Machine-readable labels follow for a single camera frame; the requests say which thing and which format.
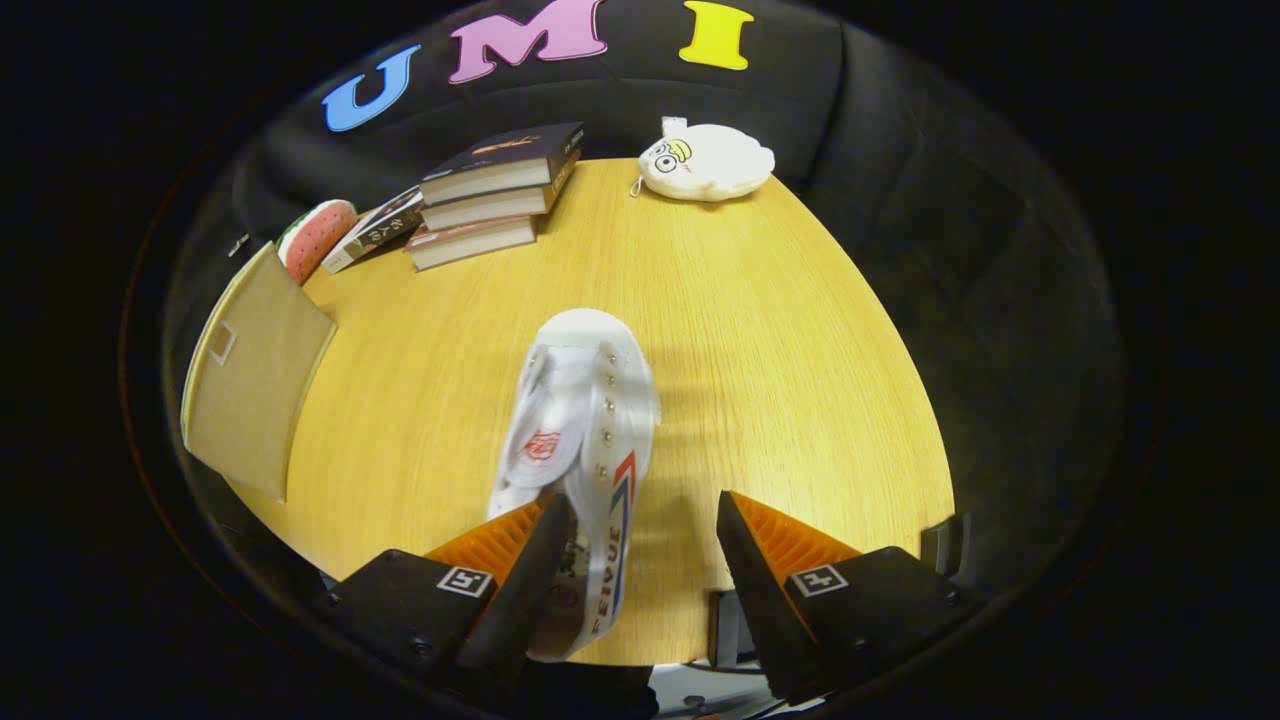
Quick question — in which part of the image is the reddish cover book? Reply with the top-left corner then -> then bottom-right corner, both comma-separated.
405,214 -> 542,272

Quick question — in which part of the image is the watermelon slice plush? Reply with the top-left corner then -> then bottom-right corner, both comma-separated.
276,199 -> 359,287

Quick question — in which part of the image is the white canvas shoe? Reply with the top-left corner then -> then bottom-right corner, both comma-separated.
486,307 -> 662,664

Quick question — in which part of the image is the black cover book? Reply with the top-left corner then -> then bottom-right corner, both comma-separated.
419,122 -> 585,207

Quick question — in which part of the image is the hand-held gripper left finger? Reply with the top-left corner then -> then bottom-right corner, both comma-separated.
322,492 -> 578,673

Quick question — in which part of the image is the white portrait cover book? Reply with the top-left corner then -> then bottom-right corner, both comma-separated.
321,186 -> 427,275

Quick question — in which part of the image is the white plush toy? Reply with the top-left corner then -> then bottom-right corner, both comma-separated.
629,116 -> 777,204

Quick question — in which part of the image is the black backdrop cloth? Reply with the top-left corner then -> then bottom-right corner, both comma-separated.
165,0 -> 1121,601

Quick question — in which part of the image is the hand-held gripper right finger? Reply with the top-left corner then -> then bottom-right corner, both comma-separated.
715,489 -> 989,706

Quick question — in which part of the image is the beige fabric storage box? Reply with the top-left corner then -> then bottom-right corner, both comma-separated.
180,241 -> 339,504

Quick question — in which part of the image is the brown cover book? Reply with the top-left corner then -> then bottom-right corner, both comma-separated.
420,150 -> 582,232

